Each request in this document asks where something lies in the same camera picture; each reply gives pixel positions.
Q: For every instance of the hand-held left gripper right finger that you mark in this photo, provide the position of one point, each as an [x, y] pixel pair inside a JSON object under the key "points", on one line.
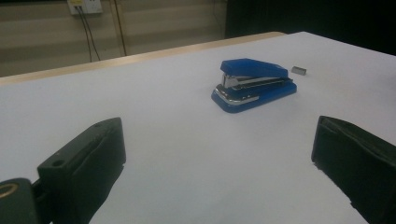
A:
{"points": [[358, 161]]}

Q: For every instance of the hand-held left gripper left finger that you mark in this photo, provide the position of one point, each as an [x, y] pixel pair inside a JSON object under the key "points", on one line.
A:
{"points": [[84, 161]]}

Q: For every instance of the silver staple strip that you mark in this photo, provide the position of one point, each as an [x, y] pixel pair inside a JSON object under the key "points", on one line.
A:
{"points": [[299, 70]]}

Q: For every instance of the blue stapler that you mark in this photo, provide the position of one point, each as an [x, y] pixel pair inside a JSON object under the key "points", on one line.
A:
{"points": [[253, 68]]}

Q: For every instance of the white wall socket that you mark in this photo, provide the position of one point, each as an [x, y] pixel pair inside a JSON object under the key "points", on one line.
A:
{"points": [[90, 6]]}

